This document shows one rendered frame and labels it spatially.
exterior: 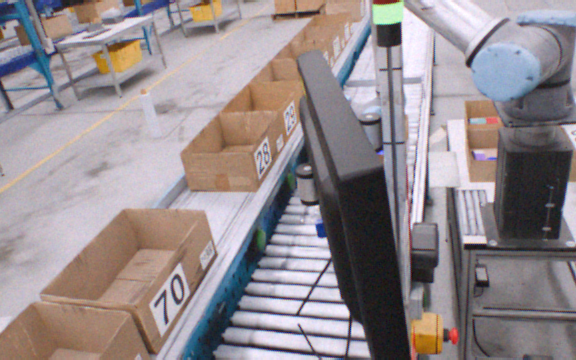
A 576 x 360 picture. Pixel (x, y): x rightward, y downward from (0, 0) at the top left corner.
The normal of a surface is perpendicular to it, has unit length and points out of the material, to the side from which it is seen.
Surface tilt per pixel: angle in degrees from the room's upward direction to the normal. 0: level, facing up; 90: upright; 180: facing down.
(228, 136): 90
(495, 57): 92
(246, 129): 89
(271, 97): 89
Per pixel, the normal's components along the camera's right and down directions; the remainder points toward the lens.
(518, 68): -0.65, 0.49
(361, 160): -0.22, -0.85
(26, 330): 0.95, 0.01
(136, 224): -0.25, 0.51
